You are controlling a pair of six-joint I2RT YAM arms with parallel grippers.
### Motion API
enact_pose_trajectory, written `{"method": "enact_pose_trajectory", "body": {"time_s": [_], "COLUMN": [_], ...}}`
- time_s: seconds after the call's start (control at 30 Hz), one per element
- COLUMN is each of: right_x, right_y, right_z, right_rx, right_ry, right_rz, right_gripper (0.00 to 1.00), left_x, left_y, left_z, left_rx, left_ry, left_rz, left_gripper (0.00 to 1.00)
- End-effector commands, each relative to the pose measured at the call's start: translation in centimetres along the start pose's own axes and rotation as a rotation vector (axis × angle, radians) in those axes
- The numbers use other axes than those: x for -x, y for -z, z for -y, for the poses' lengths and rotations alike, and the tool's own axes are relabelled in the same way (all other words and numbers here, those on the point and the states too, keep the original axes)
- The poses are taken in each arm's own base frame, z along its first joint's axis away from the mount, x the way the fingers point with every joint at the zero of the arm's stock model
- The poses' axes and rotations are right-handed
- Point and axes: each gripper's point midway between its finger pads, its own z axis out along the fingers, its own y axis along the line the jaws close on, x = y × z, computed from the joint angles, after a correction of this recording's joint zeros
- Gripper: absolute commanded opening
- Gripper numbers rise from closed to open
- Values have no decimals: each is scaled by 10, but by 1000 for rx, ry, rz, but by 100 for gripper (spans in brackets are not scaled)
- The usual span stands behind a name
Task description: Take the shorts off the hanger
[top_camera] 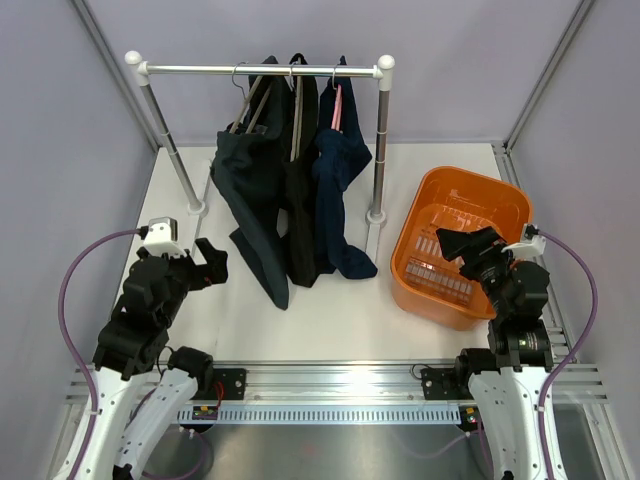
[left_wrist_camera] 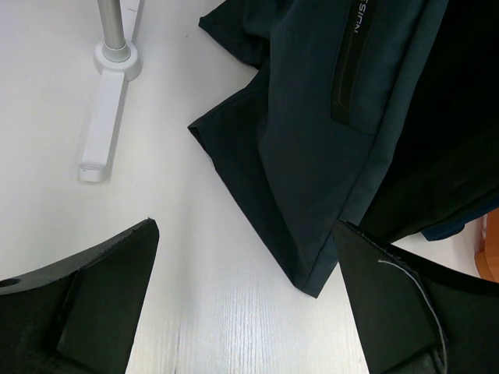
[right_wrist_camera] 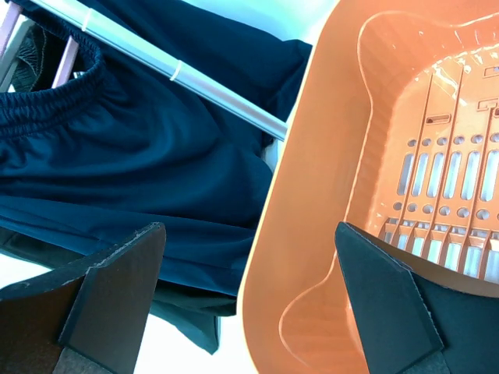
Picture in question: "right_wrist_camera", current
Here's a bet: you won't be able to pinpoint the orange plastic laundry basket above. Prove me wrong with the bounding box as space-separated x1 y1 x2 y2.
238 1 498 373

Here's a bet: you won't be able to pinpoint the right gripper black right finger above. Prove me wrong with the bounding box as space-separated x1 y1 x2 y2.
334 222 498 373

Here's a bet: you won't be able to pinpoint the navy blue shorts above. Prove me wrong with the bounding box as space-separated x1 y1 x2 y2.
0 0 313 355

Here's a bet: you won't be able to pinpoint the black shorts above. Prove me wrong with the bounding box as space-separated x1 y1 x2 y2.
11 25 49 92

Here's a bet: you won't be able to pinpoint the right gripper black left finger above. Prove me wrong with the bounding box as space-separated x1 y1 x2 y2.
1 223 166 373

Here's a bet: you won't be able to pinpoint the metal clothes rack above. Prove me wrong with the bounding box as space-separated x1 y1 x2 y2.
35 1 288 141

